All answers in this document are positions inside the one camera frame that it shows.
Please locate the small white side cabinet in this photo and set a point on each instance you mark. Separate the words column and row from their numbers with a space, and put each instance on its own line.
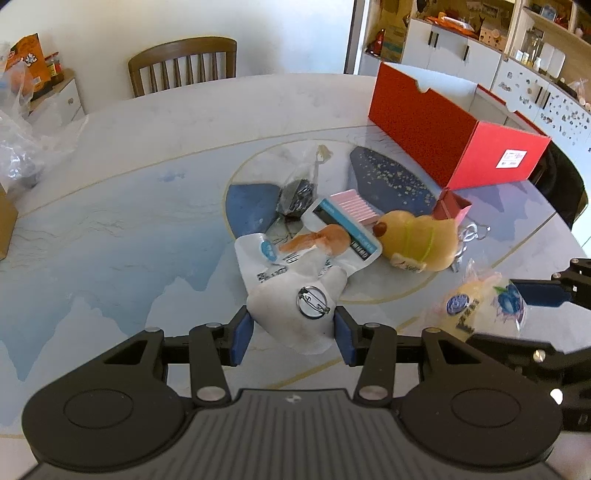
column 64, row 99

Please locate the tan plush toy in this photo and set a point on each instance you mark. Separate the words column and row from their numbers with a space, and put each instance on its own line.
column 415, row 237

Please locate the red cardboard box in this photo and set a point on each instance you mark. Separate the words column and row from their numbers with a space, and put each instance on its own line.
column 438, row 124

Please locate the white cabinet with stickers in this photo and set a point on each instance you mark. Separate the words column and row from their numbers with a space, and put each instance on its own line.
column 545, row 104

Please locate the clear bag of black clips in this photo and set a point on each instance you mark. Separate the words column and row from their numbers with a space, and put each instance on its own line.
column 298, row 196

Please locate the wooden wall shelf unit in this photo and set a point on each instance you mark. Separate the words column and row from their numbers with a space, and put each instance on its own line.
column 563, row 41

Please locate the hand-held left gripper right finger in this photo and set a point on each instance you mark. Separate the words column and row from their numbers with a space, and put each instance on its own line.
column 345, row 337

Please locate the clear plastic bags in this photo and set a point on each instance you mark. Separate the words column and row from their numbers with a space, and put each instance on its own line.
column 27, row 138

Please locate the stacked cardboard boxes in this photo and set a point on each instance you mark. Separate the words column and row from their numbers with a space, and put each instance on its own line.
column 395, row 41

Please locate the orange snack bag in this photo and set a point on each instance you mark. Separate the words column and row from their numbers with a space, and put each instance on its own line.
column 27, row 57

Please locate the white plush with pin badge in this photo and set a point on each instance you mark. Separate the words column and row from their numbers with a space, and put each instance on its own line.
column 295, row 314

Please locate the yellow bread packet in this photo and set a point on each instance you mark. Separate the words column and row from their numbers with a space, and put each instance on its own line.
column 475, row 307

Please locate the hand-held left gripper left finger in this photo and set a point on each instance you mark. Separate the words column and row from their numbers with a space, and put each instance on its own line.
column 241, row 337

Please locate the brown wooden chair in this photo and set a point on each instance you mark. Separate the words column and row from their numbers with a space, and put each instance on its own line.
column 182, row 64

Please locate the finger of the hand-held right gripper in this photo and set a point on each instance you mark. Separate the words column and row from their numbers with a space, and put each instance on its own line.
column 538, row 293
column 517, row 353

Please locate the pink ribbed pack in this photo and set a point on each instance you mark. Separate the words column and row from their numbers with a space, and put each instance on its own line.
column 355, row 207

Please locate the small red box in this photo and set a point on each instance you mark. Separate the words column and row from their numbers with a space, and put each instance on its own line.
column 455, row 205

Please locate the marble patterned desktop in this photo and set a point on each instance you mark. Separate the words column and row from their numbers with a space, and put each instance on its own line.
column 115, row 230

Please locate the brown cardboard box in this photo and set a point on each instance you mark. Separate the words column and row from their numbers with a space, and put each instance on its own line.
column 7, row 221

